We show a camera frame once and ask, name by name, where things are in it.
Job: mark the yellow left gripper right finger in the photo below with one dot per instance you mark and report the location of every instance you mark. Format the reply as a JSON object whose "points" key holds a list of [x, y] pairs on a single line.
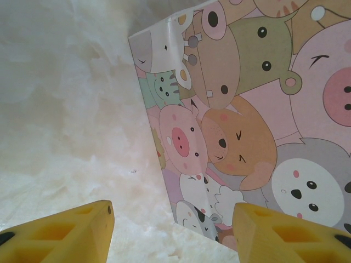
{"points": [[274, 238]]}

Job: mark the cartoon animal paper bag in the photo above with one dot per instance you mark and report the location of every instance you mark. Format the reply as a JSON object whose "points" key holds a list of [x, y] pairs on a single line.
{"points": [[246, 123]]}

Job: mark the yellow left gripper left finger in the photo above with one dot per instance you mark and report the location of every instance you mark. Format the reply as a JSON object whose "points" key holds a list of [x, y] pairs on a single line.
{"points": [[68, 235]]}

